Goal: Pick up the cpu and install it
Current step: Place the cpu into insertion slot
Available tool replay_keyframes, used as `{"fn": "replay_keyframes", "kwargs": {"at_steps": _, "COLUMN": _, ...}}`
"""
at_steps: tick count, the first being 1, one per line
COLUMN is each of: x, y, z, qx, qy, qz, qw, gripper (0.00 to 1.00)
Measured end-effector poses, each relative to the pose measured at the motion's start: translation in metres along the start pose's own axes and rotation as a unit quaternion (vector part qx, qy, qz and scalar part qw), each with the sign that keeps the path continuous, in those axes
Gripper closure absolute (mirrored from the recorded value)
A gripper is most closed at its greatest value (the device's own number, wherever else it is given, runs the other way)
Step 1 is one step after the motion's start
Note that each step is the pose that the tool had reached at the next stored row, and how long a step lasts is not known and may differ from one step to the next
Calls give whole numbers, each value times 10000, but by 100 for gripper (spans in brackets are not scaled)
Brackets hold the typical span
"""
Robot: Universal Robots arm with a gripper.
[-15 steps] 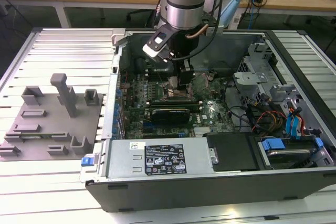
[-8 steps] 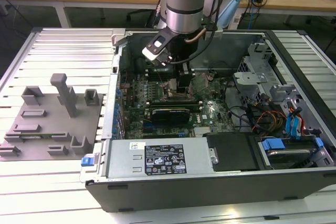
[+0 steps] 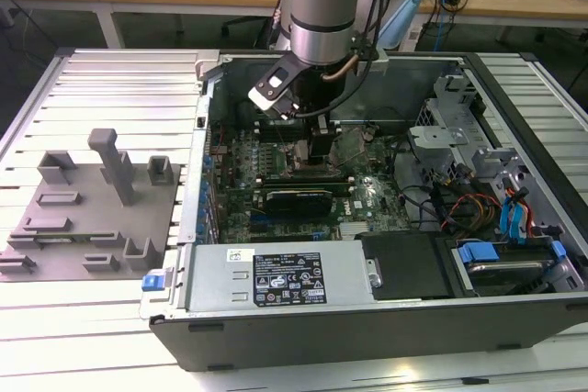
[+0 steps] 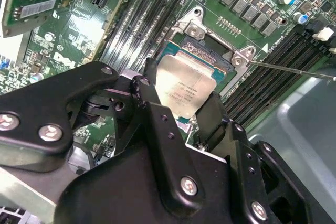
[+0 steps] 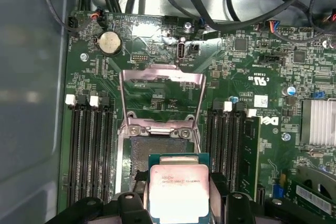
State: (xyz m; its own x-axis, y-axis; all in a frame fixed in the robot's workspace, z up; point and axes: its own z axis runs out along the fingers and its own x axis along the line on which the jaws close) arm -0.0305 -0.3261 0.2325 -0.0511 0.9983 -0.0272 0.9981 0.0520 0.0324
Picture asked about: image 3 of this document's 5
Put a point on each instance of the hard disk in blue carrier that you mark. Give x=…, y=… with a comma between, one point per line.
x=478, y=252

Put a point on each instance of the open PC case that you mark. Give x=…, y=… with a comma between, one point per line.
x=321, y=337

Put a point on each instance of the silver drive cage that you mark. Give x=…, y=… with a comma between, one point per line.
x=434, y=136

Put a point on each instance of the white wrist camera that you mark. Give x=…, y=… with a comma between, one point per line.
x=264, y=99

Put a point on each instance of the CPU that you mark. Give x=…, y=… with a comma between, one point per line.
x=301, y=151

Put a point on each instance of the silver chipset heat sink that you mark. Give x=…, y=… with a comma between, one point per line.
x=354, y=230

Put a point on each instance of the blue case latch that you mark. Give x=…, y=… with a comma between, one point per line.
x=153, y=283

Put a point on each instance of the blue card retention clip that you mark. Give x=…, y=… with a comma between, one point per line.
x=208, y=162
x=200, y=229
x=205, y=187
x=202, y=214

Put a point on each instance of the black plastic shroud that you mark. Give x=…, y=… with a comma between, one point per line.
x=404, y=268

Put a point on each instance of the black expansion slot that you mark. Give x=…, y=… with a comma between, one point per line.
x=289, y=223

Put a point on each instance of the grey parts rack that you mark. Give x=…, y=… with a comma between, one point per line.
x=92, y=208

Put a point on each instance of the green RAM stick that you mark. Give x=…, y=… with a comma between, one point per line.
x=78, y=238

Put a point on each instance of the CPU socket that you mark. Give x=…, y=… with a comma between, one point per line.
x=301, y=171

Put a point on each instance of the black graphics card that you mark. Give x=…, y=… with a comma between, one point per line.
x=298, y=203

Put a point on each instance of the coin cell battery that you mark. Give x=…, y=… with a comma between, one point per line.
x=367, y=136

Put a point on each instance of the silver power supply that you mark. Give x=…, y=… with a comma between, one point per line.
x=211, y=277

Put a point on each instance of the green motherboard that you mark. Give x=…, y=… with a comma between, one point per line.
x=372, y=158

